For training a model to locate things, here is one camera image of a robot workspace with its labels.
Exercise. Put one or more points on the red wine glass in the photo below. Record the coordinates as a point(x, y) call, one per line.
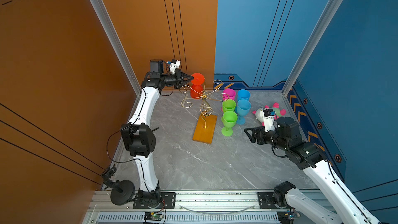
point(196, 90)

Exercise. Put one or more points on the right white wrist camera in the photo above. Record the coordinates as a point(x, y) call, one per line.
point(268, 119)

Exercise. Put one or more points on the right circuit board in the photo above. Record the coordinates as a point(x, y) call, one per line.
point(288, 217)

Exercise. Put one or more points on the green wine glass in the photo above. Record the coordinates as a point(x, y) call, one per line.
point(229, 120)
point(228, 105)

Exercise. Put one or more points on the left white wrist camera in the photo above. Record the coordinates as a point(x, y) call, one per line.
point(173, 65)

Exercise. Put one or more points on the left circuit board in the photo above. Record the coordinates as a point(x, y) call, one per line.
point(153, 217)

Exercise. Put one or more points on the aluminium front rail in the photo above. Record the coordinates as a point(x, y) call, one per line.
point(199, 207)

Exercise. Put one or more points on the pink wine glass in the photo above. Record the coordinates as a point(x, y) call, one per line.
point(228, 93)

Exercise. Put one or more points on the light blue wine glass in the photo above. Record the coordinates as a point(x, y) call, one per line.
point(242, 109)

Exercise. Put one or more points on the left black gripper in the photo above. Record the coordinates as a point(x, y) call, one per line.
point(178, 76)

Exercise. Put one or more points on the circuit board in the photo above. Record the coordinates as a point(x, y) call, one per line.
point(288, 217)
point(153, 217)

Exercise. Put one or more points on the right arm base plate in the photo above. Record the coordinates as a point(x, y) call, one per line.
point(266, 200)

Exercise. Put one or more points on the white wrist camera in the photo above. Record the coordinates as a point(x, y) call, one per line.
point(173, 65)
point(268, 119)

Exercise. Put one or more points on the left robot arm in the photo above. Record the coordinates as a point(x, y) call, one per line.
point(138, 138)

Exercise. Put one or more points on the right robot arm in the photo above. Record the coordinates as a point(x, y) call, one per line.
point(312, 161)

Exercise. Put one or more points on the white pink plush toy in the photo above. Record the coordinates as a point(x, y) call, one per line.
point(274, 111)

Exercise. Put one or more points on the wooden rack base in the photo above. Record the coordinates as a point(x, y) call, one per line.
point(205, 129)

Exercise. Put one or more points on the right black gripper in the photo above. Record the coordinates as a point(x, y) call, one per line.
point(260, 130)

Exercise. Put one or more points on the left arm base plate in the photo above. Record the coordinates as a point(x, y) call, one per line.
point(166, 199)

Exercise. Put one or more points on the gold wire glass rack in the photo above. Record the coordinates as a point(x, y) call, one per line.
point(205, 107)

